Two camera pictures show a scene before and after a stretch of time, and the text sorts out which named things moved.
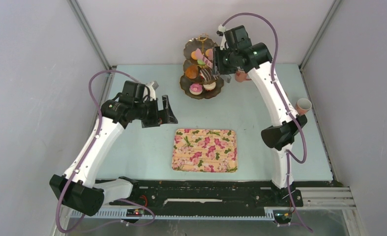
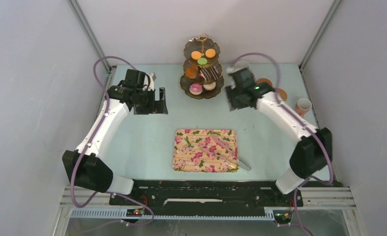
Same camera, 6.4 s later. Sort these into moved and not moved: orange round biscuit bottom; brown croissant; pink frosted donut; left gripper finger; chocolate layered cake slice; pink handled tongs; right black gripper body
Moved: left gripper finger; right black gripper body; pink handled tongs
Not moved: chocolate layered cake slice; brown croissant; pink frosted donut; orange round biscuit bottom
